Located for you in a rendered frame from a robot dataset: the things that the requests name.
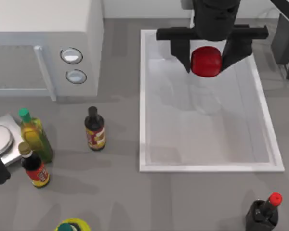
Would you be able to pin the dark bottle gold cap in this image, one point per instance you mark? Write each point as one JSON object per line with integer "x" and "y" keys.
{"x": 36, "y": 172}

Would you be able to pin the black bottle red cap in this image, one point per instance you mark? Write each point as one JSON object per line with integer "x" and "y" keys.
{"x": 262, "y": 214}

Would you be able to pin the yellow-green bottle teal cap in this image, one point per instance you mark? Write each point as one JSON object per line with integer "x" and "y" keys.
{"x": 73, "y": 225}

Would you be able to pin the large round microwave knob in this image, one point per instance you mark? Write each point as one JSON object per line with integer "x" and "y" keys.
{"x": 71, "y": 55}

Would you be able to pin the yellow oil bottle green cap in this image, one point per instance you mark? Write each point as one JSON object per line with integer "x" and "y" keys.
{"x": 35, "y": 137}

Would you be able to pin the dark bottle black cap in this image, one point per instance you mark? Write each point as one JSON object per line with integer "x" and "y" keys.
{"x": 95, "y": 130}

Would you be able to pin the white sink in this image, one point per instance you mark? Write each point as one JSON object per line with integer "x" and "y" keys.
{"x": 207, "y": 125}

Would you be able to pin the red apple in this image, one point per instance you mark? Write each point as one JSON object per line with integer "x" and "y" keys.
{"x": 206, "y": 62}

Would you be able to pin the microwave oven door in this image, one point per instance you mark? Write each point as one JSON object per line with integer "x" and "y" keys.
{"x": 14, "y": 69}

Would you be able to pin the white tap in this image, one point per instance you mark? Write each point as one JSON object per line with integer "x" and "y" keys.
{"x": 192, "y": 19}

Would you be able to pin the pale microwave oven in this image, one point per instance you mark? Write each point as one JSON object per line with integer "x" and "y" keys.
{"x": 91, "y": 48}

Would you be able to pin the silver kitchen scale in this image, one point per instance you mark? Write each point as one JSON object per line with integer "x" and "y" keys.
{"x": 7, "y": 142}

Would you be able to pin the small round microwave knob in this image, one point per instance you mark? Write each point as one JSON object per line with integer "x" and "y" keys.
{"x": 76, "y": 76}

